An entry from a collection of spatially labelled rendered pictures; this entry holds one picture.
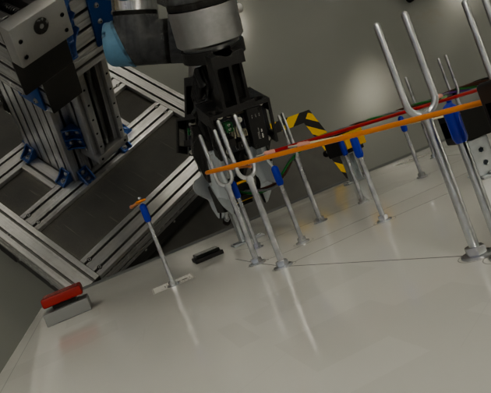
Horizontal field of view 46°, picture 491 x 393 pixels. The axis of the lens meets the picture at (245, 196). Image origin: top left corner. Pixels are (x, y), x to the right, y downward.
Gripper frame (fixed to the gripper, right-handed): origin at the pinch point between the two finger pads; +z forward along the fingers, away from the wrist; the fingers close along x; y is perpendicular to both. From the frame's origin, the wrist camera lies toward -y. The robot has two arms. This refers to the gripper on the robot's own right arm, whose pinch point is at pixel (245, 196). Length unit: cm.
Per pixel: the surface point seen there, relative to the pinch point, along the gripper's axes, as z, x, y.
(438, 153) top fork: -18.0, 1.5, 39.3
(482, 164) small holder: -4.8, 19.0, 21.4
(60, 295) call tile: 4.3, -25.6, -1.0
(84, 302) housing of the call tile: 6.0, -23.3, 0.0
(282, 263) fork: -4.2, -4.1, 23.3
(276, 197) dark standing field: 67, 43, -124
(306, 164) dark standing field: 63, 61, -133
